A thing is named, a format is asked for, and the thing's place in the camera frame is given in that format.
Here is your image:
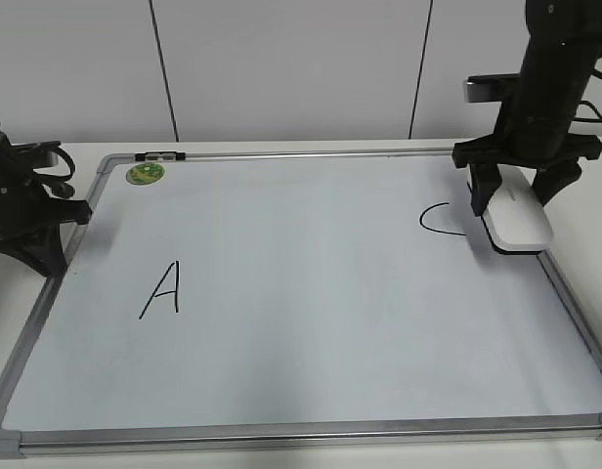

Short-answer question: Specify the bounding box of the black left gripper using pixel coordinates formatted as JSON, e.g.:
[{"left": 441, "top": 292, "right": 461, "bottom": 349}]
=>
[{"left": 0, "top": 146, "right": 92, "bottom": 277}]

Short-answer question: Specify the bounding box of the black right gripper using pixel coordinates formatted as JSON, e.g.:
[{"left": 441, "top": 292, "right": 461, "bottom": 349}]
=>
[{"left": 451, "top": 92, "right": 602, "bottom": 216}]

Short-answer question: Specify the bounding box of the white whiteboard eraser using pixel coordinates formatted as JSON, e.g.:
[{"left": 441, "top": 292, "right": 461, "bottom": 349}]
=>
[{"left": 482, "top": 166, "right": 553, "bottom": 255}]

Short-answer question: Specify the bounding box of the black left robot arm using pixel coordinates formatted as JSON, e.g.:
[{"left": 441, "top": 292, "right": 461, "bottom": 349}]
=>
[{"left": 0, "top": 129, "right": 92, "bottom": 277}]

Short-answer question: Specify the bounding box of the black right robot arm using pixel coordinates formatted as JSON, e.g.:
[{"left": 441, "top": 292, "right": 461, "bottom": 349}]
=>
[{"left": 451, "top": 1, "right": 602, "bottom": 216}]

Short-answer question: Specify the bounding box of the green round magnet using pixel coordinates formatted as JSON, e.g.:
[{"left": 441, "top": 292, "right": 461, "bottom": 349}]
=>
[{"left": 125, "top": 163, "right": 165, "bottom": 186}]

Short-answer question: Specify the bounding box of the metal hanging clip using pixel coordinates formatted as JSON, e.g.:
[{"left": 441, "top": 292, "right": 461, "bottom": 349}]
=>
[{"left": 134, "top": 151, "right": 186, "bottom": 162}]

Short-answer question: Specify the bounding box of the white magnetic whiteboard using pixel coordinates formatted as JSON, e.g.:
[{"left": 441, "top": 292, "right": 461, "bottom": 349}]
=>
[{"left": 0, "top": 148, "right": 602, "bottom": 458}]

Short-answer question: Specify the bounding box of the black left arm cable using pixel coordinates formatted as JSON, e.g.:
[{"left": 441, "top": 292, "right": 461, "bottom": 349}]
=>
[{"left": 10, "top": 140, "right": 77, "bottom": 199}]

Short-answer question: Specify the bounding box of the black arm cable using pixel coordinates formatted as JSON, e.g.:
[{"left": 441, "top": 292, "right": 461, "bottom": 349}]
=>
[
  {"left": 10, "top": 140, "right": 77, "bottom": 199},
  {"left": 572, "top": 67, "right": 602, "bottom": 128}
]

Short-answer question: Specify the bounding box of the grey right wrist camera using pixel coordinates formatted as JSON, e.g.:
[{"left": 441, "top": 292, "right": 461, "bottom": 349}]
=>
[{"left": 463, "top": 73, "right": 519, "bottom": 104}]

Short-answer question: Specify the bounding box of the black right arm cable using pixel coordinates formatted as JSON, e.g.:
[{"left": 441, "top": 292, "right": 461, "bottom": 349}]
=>
[{"left": 572, "top": 67, "right": 602, "bottom": 128}]

